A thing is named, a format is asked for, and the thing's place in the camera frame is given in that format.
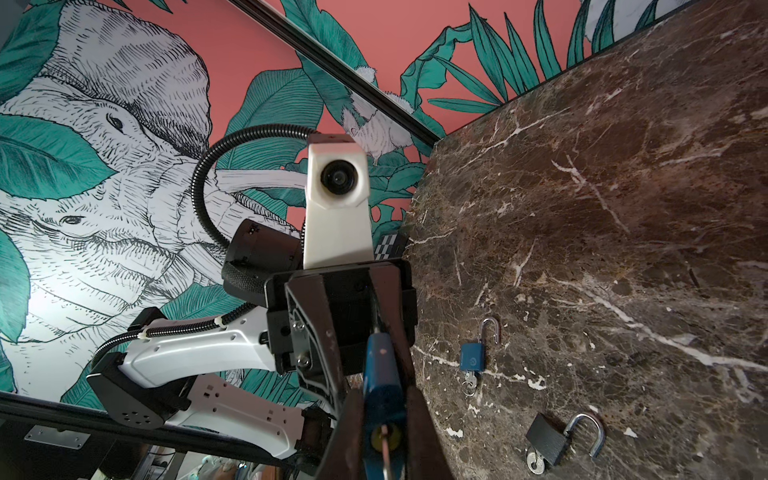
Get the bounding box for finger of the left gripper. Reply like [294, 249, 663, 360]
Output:
[369, 263, 415, 384]
[286, 275, 347, 417]

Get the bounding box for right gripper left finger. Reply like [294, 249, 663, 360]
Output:
[315, 389, 364, 480]

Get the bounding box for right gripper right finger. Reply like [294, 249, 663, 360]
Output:
[406, 386, 454, 480]

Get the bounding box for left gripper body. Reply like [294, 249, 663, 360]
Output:
[265, 259, 417, 375]

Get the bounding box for blue padlock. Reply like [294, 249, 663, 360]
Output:
[362, 332, 407, 479]
[459, 317, 501, 397]

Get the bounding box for black padlock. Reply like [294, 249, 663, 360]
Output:
[525, 412, 606, 475]

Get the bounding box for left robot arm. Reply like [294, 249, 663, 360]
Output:
[87, 219, 425, 477]

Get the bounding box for checkerboard calibration board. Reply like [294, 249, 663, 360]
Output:
[374, 232, 408, 261]

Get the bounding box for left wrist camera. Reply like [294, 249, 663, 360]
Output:
[303, 133, 374, 269]

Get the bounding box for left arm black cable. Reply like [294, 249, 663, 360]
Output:
[89, 122, 316, 367]

